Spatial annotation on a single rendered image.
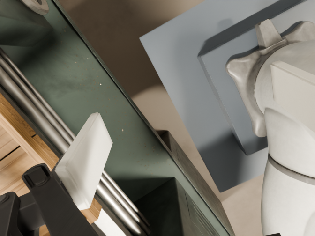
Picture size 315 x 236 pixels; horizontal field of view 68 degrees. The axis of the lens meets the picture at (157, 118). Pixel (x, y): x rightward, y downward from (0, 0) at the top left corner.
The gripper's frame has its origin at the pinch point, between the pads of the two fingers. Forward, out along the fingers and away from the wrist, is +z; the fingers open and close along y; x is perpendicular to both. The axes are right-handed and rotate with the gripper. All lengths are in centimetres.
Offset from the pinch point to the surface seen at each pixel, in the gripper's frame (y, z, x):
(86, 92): -30, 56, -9
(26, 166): -32.0, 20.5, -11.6
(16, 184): -35.3, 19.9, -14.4
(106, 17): -27, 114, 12
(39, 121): -32.0, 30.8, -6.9
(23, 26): -30, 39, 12
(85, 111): -32, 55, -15
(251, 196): 25, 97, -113
